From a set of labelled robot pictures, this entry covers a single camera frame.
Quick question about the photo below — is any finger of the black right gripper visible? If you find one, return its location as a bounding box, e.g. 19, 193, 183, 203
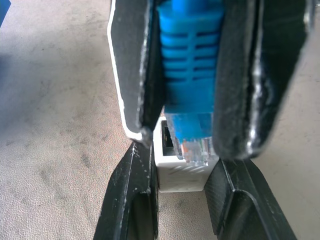
106, 0, 168, 147
211, 0, 316, 161

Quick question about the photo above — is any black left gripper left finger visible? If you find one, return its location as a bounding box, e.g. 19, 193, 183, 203
93, 141, 160, 240

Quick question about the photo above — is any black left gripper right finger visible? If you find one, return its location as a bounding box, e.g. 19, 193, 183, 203
203, 157, 299, 240

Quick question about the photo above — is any white coupler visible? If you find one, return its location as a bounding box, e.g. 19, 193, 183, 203
151, 113, 221, 194

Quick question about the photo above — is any blue ethernet cable plug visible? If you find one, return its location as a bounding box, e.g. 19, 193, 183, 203
156, 0, 226, 167

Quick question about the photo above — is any blue bin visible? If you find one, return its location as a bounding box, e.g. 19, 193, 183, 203
0, 0, 11, 27

